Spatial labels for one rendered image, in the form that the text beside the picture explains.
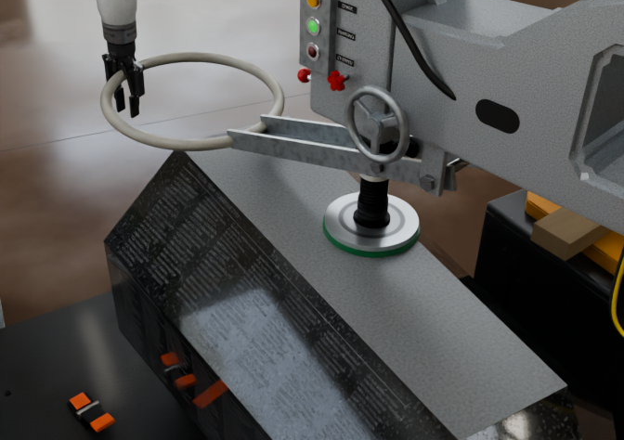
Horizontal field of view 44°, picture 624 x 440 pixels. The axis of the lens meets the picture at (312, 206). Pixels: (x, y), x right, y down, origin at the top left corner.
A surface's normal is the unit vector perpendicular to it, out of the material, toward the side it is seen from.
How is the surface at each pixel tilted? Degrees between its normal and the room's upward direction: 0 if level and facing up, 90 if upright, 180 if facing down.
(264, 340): 45
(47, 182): 0
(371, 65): 90
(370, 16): 90
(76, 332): 0
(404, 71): 90
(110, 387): 0
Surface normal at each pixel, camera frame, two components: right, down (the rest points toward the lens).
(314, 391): -0.58, -0.36
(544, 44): -0.71, 0.40
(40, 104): 0.02, -0.82
